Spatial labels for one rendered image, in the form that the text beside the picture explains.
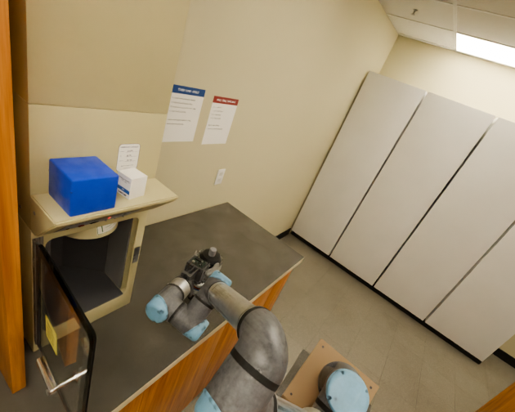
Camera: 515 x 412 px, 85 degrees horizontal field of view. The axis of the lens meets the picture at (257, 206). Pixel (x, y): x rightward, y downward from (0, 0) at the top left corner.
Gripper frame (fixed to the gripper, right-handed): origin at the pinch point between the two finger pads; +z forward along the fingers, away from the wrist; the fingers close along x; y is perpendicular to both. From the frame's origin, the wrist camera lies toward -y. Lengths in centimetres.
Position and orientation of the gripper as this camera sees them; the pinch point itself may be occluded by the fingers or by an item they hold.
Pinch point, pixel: (208, 261)
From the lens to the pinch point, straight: 122.9
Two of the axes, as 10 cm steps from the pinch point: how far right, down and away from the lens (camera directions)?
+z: 3.5, -3.3, 8.8
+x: -8.8, -4.5, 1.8
